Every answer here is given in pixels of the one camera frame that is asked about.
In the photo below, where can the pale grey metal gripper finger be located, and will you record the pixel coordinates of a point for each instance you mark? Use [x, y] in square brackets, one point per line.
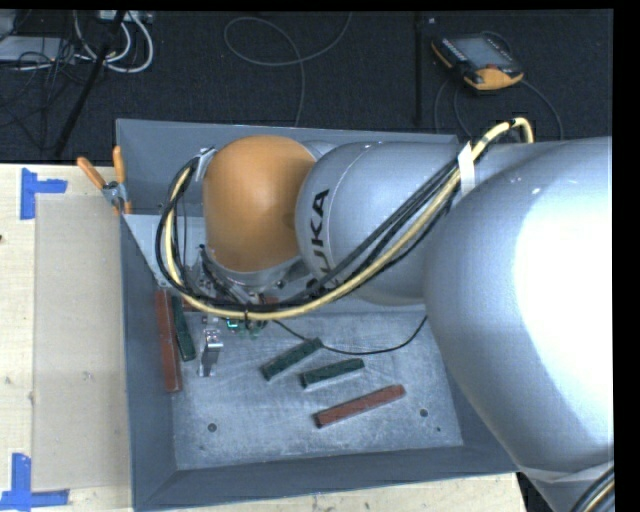
[212, 350]

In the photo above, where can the dark green flat block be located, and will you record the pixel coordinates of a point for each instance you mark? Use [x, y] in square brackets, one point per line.
[332, 372]
[291, 359]
[183, 332]

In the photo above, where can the red-brown flat block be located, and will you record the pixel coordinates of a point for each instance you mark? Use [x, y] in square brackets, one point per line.
[168, 345]
[359, 405]

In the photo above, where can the grey metal bin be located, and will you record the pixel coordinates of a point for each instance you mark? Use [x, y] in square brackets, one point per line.
[280, 425]

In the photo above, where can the pale flat board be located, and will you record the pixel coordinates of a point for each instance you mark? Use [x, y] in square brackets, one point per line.
[80, 340]

